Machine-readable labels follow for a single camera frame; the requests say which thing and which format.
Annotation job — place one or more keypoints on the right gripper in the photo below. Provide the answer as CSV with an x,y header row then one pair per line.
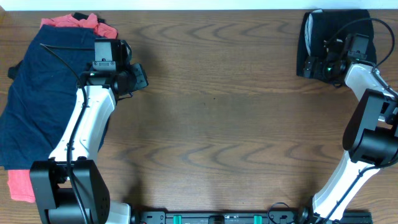
x,y
318,72

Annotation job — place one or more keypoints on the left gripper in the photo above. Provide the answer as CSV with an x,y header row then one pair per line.
x,y
140,81

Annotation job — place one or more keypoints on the black shorts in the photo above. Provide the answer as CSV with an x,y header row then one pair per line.
x,y
319,26

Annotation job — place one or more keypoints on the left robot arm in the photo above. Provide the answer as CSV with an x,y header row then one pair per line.
x,y
68,186

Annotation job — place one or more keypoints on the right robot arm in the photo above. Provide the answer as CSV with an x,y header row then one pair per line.
x,y
370,138

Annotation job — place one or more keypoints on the navy blue garment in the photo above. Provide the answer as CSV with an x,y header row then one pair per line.
x,y
43,94

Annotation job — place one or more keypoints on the red garment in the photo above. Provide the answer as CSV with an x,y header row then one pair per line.
x,y
18,179

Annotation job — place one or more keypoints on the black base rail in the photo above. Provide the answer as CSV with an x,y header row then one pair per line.
x,y
158,217

